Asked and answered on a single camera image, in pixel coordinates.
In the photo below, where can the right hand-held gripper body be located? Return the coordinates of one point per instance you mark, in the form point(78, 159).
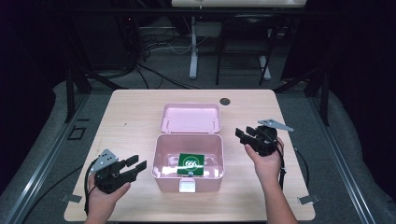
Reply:
point(264, 141)

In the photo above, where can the green packet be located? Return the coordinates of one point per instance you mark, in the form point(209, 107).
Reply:
point(190, 164)

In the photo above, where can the grey tape strip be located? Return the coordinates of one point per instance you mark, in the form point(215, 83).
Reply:
point(72, 198)
point(308, 199)

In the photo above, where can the aluminium rail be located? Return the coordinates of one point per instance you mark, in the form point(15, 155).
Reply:
point(342, 168)
point(43, 161)

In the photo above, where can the person's right hand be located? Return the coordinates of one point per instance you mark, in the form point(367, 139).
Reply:
point(267, 168)

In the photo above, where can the black metal stand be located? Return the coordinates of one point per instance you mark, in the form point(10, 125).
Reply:
point(70, 93)
point(323, 93)

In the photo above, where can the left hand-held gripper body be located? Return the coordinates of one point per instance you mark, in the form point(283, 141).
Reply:
point(107, 179)

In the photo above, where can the pink storage box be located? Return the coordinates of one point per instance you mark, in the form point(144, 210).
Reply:
point(188, 149)

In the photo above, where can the dark round table grommet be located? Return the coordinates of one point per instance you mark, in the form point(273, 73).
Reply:
point(224, 101)

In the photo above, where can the black chair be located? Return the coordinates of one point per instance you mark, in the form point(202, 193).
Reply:
point(249, 34)

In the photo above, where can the person's left hand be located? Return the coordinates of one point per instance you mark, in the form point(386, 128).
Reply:
point(104, 199)

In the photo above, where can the white desk leg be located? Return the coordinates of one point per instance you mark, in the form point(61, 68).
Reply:
point(193, 56)

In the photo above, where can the white desk top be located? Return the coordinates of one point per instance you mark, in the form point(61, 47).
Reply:
point(236, 2)

